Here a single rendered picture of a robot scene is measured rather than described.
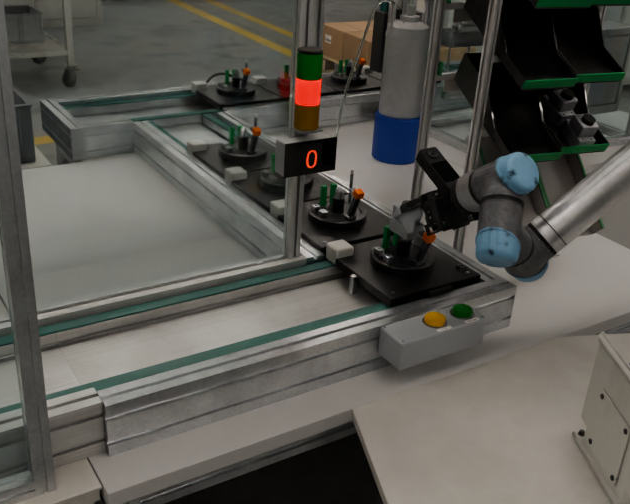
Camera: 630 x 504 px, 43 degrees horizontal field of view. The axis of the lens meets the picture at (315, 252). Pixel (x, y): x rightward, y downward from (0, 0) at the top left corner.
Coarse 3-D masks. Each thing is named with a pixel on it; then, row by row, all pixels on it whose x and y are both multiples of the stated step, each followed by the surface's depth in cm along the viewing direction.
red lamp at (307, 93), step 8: (296, 80) 156; (304, 80) 155; (320, 80) 156; (296, 88) 157; (304, 88) 155; (312, 88) 155; (320, 88) 157; (296, 96) 157; (304, 96) 156; (312, 96) 156; (320, 96) 158; (304, 104) 157; (312, 104) 157
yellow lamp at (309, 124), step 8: (296, 104) 158; (296, 112) 158; (304, 112) 157; (312, 112) 158; (296, 120) 159; (304, 120) 158; (312, 120) 158; (296, 128) 160; (304, 128) 159; (312, 128) 159
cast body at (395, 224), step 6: (396, 204) 170; (402, 204) 168; (414, 210) 167; (390, 216) 174; (390, 222) 172; (396, 222) 170; (420, 222) 169; (390, 228) 172; (396, 228) 170; (402, 228) 168; (420, 228) 169; (402, 234) 169; (408, 234) 167; (414, 234) 168
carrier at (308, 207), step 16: (352, 176) 194; (320, 192) 194; (336, 192) 190; (304, 208) 198; (320, 208) 193; (336, 208) 191; (368, 208) 200; (304, 224) 189; (320, 224) 188; (336, 224) 187; (352, 224) 188; (368, 224) 192; (384, 224) 192; (320, 240) 182; (336, 240) 183; (352, 240) 183; (368, 240) 185
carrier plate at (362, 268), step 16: (352, 256) 176; (368, 256) 176; (448, 256) 179; (352, 272) 170; (368, 272) 169; (432, 272) 171; (448, 272) 172; (464, 272) 172; (368, 288) 166; (384, 288) 164; (400, 288) 164; (416, 288) 164; (432, 288) 165; (400, 304) 162
